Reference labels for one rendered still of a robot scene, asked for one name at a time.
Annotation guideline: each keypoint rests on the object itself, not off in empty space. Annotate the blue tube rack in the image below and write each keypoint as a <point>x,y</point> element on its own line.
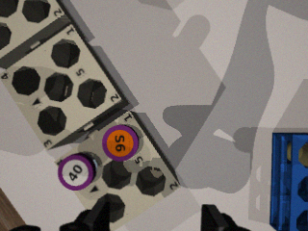
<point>288,207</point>

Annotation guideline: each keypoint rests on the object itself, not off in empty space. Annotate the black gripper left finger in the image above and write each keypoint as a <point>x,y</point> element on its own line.
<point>96,219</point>

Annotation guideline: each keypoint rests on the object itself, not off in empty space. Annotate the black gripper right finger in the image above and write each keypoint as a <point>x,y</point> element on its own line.
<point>213,220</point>

